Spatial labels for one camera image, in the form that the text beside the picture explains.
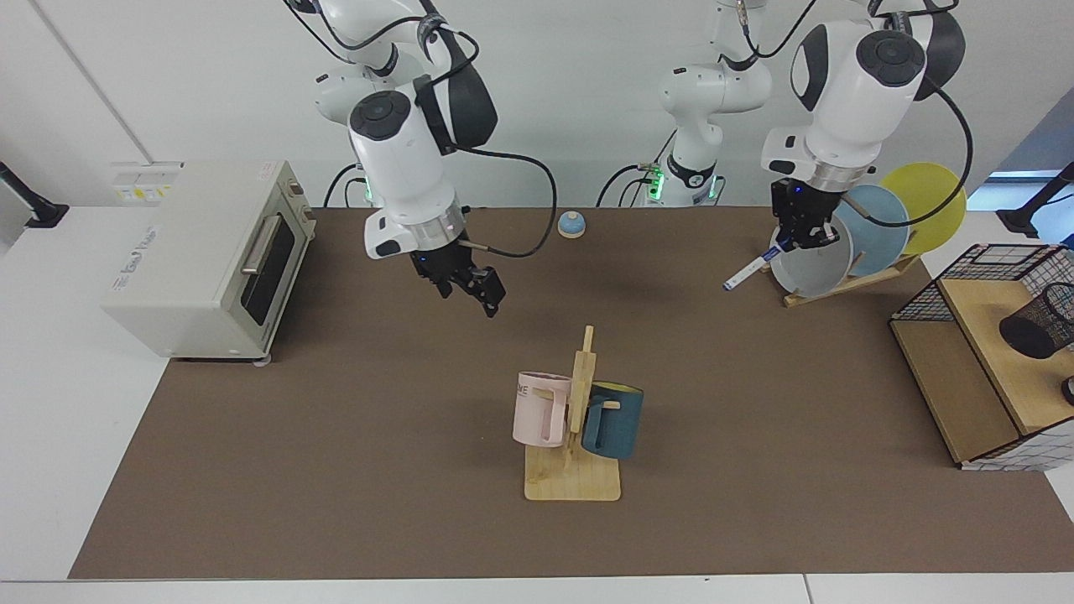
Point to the blue and white marker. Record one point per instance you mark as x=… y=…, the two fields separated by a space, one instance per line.
x=747 y=273

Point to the black mesh pen holder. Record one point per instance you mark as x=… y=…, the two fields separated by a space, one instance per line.
x=1036 y=327

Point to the grey plate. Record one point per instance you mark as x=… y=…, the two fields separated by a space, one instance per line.
x=814 y=268

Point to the wooden plate rack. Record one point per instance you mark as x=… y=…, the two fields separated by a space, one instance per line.
x=847 y=283

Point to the light blue plate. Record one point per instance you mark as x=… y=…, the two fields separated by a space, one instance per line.
x=881 y=226

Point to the small blue round thing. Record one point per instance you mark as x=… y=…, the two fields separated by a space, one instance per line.
x=571 y=225

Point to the pink cup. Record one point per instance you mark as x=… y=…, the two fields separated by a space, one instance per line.
x=537 y=415

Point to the yellow plate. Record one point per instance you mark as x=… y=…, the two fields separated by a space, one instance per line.
x=931 y=193

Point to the brown table cloth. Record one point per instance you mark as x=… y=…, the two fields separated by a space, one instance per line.
x=377 y=436

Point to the dark teal cup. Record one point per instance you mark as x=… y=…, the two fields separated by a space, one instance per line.
x=617 y=428

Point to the wooden cup stand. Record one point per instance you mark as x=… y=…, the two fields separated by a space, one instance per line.
x=575 y=485

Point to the pale toaster oven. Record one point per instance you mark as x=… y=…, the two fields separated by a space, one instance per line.
x=185 y=252

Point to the white socket box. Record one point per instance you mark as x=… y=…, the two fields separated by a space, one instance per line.
x=147 y=184

